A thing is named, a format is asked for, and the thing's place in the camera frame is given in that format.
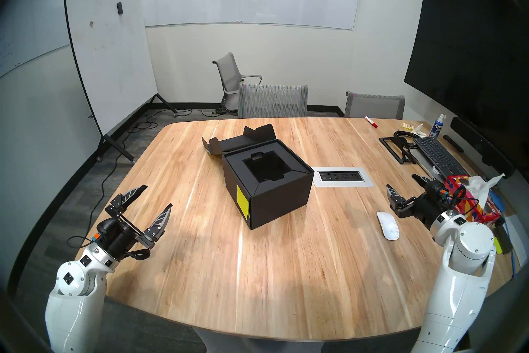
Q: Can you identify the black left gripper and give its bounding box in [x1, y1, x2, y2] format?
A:
[95, 185, 174, 262]

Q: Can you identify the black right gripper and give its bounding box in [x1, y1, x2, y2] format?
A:
[386, 174, 450, 229]

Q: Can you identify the white computer mouse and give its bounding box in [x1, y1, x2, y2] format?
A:
[376, 212, 400, 241]

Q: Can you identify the black cardboard box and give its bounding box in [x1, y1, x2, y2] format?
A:
[202, 123, 315, 231]

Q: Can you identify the red floral tissue box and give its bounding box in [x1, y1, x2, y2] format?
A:
[444, 175, 501, 243]

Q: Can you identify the yellow rectangular box sticker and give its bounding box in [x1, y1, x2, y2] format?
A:
[236, 185, 250, 219]

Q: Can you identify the black foam box insert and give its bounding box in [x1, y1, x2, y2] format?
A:
[231, 140, 311, 192]

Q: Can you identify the black keyboard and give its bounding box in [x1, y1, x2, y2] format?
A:
[413, 136, 469, 177]
[409, 147, 455, 183]

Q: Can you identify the whiteboard cleaner spray bottle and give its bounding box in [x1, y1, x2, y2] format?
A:
[429, 113, 447, 139]

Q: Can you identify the silver table power outlet panel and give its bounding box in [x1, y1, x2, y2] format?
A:
[312, 167, 373, 188]

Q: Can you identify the black video bar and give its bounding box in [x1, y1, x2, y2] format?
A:
[450, 116, 515, 179]

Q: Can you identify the grey fabric chair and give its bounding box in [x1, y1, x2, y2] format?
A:
[344, 91, 406, 120]

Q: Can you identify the large black whiteboard eraser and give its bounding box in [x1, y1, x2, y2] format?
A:
[494, 224, 514, 254]

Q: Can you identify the white paper sheet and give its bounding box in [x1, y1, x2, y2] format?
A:
[504, 214, 529, 268]

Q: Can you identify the rolling whiteboard on black stand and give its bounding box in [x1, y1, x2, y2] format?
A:
[63, 0, 178, 163]

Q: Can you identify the grey mesh chair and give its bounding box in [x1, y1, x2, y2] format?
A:
[238, 83, 308, 118]

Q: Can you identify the grey office chair with armrests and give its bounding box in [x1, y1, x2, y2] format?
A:
[212, 52, 262, 112]

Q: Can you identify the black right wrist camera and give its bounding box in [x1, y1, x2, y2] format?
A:
[426, 181, 449, 202]

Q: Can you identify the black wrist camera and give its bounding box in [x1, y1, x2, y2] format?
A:
[426, 181, 449, 202]
[96, 219, 120, 239]

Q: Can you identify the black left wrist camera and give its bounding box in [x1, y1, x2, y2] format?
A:
[96, 219, 120, 239]

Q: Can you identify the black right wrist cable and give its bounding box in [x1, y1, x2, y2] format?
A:
[448, 185, 480, 217]

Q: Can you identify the blue flat tool with handle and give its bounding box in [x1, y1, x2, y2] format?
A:
[488, 190, 517, 279]

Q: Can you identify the large black wall screen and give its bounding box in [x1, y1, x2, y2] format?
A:
[404, 0, 529, 158]

